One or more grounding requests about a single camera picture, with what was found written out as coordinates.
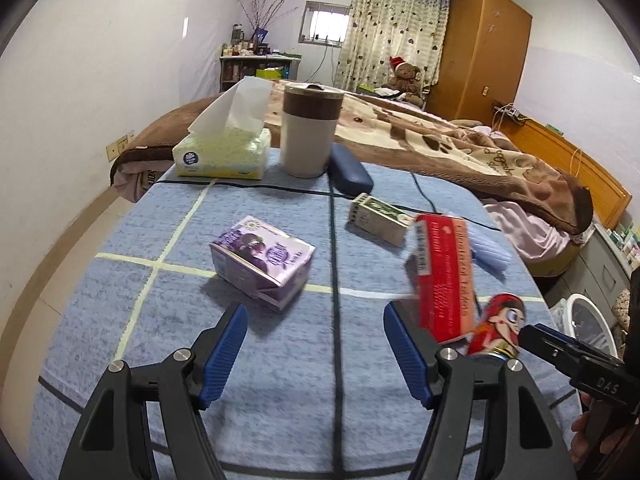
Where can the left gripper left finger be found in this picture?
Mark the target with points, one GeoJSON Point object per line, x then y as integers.
{"type": "Point", "coordinates": [112, 439]}

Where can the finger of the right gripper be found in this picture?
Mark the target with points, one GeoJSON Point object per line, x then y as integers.
{"type": "Point", "coordinates": [568, 355]}

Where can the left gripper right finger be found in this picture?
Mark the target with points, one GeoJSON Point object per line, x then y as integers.
{"type": "Point", "coordinates": [520, 439]}

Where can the red cartoon drink can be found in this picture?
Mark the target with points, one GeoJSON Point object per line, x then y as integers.
{"type": "Point", "coordinates": [500, 324]}

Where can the lavender striped roll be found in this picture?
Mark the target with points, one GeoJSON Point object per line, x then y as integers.
{"type": "Point", "coordinates": [487, 253]}

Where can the red medicine box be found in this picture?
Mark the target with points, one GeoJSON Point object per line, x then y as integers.
{"type": "Point", "coordinates": [445, 277]}

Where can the green white small box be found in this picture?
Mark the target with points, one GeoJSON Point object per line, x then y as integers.
{"type": "Point", "coordinates": [380, 219]}

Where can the purple drink carton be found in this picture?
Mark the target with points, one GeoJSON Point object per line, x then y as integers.
{"type": "Point", "coordinates": [262, 261]}

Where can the white round trash bin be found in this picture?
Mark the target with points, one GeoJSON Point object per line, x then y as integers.
{"type": "Point", "coordinates": [578, 317]}

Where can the floral padded jacket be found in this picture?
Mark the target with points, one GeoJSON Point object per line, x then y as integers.
{"type": "Point", "coordinates": [620, 309]}

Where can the grey drawer nightstand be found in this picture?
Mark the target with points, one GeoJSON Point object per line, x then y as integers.
{"type": "Point", "coordinates": [599, 272]}

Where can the pink bed sheet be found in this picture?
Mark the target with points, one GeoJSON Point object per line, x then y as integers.
{"type": "Point", "coordinates": [530, 229]}

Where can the wooden headboard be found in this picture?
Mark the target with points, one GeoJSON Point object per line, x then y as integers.
{"type": "Point", "coordinates": [610, 198]}

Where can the blue plaid table cloth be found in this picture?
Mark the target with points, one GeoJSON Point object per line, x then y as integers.
{"type": "Point", "coordinates": [315, 393]}

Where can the brown paw print blanket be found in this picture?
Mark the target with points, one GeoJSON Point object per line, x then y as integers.
{"type": "Point", "coordinates": [387, 134]}

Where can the dark blue glasses case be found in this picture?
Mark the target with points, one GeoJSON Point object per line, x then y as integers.
{"type": "Point", "coordinates": [346, 173]}

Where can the teddy bear santa hat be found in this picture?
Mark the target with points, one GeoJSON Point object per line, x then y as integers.
{"type": "Point", "coordinates": [406, 80]}

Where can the yellow tissue pack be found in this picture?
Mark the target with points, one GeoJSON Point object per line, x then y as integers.
{"type": "Point", "coordinates": [229, 138]}

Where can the wooden wardrobe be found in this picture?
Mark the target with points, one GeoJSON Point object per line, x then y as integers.
{"type": "Point", "coordinates": [483, 57]}

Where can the brown white tumbler cup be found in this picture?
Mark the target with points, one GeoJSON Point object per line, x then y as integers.
{"type": "Point", "coordinates": [310, 114]}

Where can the heart pattern curtain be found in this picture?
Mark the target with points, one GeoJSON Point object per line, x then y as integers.
{"type": "Point", "coordinates": [379, 30]}

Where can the small shelf desk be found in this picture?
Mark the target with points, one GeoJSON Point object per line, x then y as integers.
{"type": "Point", "coordinates": [233, 68]}

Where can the window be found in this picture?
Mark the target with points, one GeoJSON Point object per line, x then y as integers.
{"type": "Point", "coordinates": [323, 24]}

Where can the purple branch vase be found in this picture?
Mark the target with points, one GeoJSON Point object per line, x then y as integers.
{"type": "Point", "coordinates": [261, 14]}

